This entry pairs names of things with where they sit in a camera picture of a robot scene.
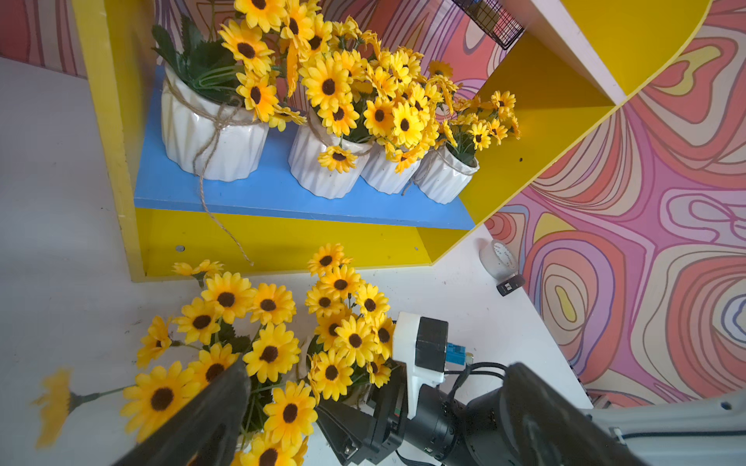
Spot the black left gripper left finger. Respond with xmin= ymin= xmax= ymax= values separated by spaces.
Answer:
xmin=117 ymin=360 xmax=251 ymax=466

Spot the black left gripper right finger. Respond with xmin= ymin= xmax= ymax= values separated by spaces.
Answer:
xmin=502 ymin=363 xmax=643 ymax=465

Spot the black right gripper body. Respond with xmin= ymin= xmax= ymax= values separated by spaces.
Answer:
xmin=317 ymin=368 xmax=420 ymax=465

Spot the shelf sunflower pot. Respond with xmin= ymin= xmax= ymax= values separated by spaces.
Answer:
xmin=150 ymin=0 xmax=307 ymax=266
xmin=414 ymin=90 xmax=521 ymax=205
xmin=283 ymin=7 xmax=380 ymax=199
xmin=305 ymin=244 xmax=396 ymax=401
xmin=351 ymin=47 xmax=458 ymax=194
xmin=31 ymin=258 xmax=322 ymax=466

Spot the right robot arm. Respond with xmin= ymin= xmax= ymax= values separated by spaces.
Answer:
xmin=318 ymin=363 xmax=745 ymax=465

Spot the small black device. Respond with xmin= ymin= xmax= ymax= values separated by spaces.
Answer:
xmin=497 ymin=273 xmax=526 ymax=296

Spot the clear packing tape roll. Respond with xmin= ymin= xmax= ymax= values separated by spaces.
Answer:
xmin=479 ymin=239 xmax=519 ymax=282

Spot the yellow wooden shelf unit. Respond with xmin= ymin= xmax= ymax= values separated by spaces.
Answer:
xmin=71 ymin=0 xmax=715 ymax=283

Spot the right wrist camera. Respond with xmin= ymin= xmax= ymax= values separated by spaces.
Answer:
xmin=392 ymin=312 xmax=473 ymax=419

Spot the black wire basket rear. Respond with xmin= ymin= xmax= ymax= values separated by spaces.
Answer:
xmin=454 ymin=0 xmax=524 ymax=50

